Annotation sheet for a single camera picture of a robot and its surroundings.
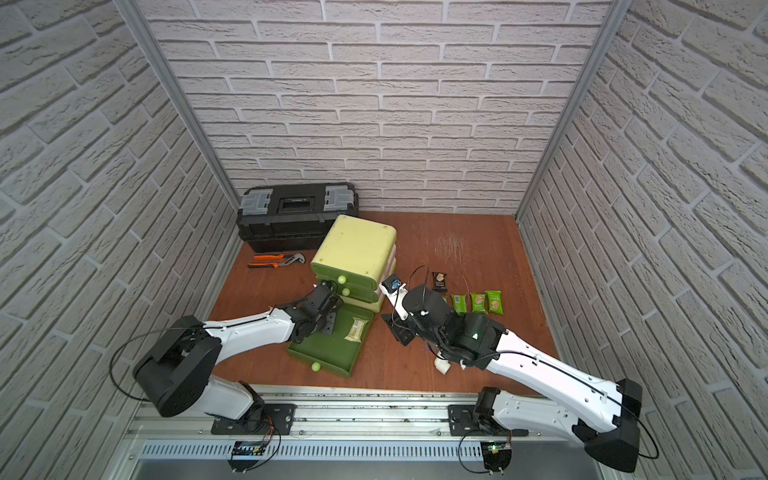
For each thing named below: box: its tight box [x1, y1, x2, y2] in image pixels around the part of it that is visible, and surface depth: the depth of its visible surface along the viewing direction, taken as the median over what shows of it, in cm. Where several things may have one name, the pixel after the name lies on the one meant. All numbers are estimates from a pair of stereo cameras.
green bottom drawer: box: [286, 303, 375, 378], surface depth 87 cm
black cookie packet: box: [432, 272, 448, 292], surface depth 101 cm
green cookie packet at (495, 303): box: [485, 290, 504, 315], surface depth 97 cm
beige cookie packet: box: [344, 317, 369, 343], surface depth 89 cm
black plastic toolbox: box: [236, 182, 359, 253], surface depth 100 cm
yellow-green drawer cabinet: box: [310, 214, 397, 313], surface depth 83 cm
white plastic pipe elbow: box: [434, 357, 451, 375], surface depth 83 cm
